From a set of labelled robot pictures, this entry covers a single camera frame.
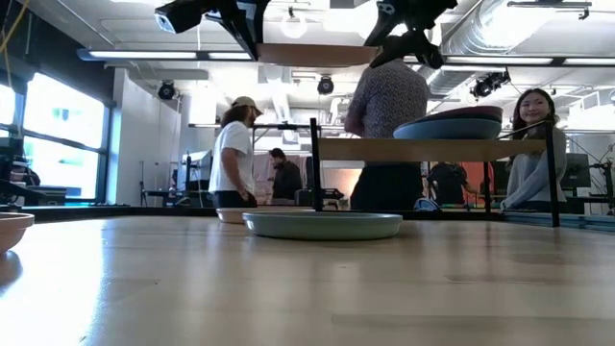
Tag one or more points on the pink curtain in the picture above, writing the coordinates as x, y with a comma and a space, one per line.
262, 173

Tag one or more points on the large window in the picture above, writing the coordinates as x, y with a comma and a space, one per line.
62, 115

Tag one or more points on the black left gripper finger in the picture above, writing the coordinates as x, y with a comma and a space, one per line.
263, 24
245, 38

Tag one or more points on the light blue-green plate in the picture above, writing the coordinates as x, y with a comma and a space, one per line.
322, 226

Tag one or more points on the blue white round object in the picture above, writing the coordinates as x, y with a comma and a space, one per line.
426, 205

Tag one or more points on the dark computer monitor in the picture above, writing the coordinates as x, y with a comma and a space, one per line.
575, 170

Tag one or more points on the silver ventilation duct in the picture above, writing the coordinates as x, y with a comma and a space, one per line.
480, 29

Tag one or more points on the pink plate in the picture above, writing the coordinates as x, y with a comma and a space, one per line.
317, 55

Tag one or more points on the person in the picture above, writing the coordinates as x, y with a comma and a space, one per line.
233, 154
389, 106
533, 178
449, 182
287, 180

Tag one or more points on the long ceiling light bar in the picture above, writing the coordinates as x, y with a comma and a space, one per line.
144, 55

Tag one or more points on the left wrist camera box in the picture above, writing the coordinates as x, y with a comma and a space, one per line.
178, 17

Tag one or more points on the terracotta brown plate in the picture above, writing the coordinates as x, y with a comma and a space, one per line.
12, 230

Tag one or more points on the black ceiling spotlight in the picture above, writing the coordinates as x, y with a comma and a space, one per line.
166, 90
325, 85
487, 85

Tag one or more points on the black case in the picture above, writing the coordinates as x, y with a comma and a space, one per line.
45, 197

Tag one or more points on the purple plate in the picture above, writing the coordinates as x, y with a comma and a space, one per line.
471, 113

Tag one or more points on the black aluminium table frame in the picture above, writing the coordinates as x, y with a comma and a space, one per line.
144, 212

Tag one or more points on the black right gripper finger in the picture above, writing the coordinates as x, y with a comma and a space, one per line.
384, 31

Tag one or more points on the pale grey plate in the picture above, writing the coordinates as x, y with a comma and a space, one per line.
230, 215

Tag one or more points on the bright computer monitor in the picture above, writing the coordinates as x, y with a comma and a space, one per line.
197, 165

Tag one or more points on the wooden rack with black frame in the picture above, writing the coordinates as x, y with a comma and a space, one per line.
423, 150

